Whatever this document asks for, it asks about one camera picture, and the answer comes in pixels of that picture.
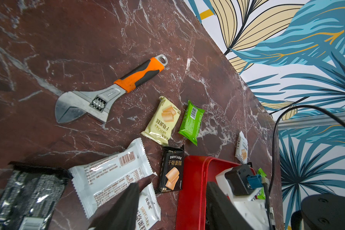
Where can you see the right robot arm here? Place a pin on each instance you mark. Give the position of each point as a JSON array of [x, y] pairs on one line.
[[320, 212]]

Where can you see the beige cracker packet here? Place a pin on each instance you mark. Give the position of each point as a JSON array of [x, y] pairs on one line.
[[160, 127]]

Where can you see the small black drycake packet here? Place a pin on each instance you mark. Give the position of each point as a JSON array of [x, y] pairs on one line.
[[172, 170]]

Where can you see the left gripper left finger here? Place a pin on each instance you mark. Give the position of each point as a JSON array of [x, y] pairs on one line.
[[123, 215]]

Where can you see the red storage box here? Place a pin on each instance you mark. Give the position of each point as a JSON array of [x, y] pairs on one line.
[[198, 170]]

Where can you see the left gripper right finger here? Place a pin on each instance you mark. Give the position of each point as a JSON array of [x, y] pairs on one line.
[[221, 213]]

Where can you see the white orange snack packet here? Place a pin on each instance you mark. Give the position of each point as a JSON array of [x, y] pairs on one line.
[[242, 149]]

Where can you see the tall black cookie packet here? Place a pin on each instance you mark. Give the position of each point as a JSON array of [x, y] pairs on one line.
[[31, 195]]

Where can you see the white cookie packet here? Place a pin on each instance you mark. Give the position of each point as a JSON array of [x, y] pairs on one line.
[[98, 182]]

